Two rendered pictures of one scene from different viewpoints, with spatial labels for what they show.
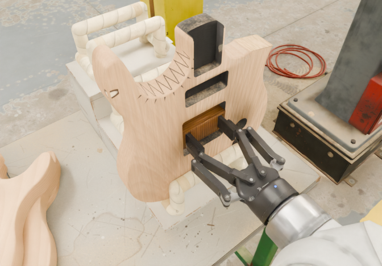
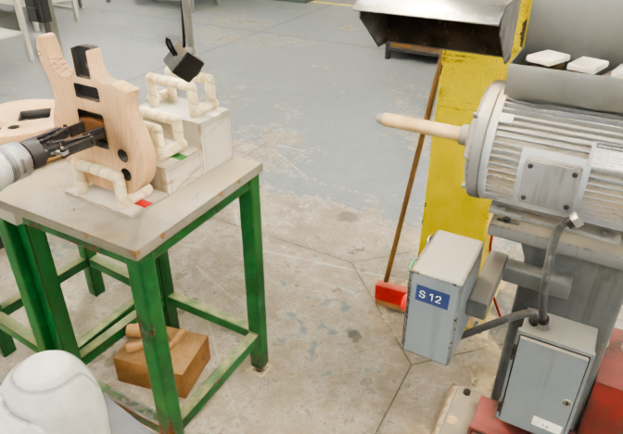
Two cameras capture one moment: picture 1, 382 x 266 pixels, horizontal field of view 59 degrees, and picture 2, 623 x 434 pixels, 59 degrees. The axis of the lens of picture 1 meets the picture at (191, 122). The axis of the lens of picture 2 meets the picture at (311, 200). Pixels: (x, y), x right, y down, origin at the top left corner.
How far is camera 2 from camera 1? 1.58 m
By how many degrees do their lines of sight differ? 53
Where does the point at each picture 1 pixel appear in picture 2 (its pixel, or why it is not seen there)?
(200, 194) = (98, 197)
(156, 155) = (66, 120)
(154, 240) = (58, 192)
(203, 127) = (91, 125)
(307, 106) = (464, 410)
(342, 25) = not seen: outside the picture
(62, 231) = (63, 162)
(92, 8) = not seen: hidden behind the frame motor
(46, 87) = (350, 207)
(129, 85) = (44, 54)
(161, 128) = (65, 100)
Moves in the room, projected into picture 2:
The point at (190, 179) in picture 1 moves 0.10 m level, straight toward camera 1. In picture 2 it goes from (80, 161) to (41, 168)
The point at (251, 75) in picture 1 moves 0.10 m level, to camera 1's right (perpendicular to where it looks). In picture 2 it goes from (116, 108) to (121, 122)
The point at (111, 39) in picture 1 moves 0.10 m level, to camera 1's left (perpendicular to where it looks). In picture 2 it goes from (157, 77) to (151, 69)
